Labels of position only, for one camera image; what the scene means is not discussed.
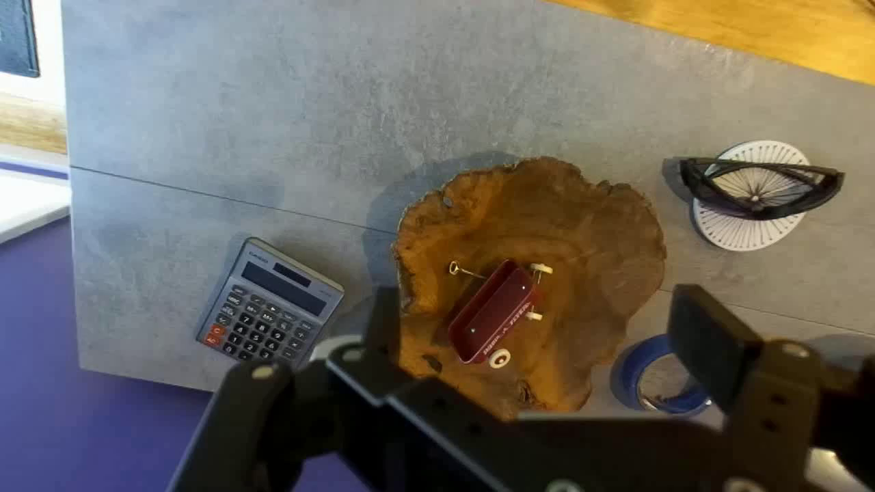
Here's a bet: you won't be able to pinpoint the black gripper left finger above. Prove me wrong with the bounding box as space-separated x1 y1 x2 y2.
365 285 405 375

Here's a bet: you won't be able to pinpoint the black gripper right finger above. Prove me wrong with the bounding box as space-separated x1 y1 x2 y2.
668 282 771 419

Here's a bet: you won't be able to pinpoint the blue tape roll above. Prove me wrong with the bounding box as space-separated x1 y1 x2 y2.
611 330 716 419

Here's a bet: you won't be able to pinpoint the small gold pin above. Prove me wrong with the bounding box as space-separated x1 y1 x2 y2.
443 259 487 285

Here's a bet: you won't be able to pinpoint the dark red plug box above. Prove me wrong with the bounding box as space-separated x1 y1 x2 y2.
443 257 559 368

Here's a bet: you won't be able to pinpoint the white round protractor disc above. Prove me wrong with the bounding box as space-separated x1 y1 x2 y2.
690 137 816 255

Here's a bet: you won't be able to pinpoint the grey pocket calculator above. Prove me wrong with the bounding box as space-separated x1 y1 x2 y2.
194 234 348 368

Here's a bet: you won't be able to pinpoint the black sunglasses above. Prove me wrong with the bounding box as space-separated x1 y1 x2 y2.
678 155 847 220

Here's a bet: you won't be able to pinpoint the brown wooden slab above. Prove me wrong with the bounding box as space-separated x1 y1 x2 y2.
391 155 671 424

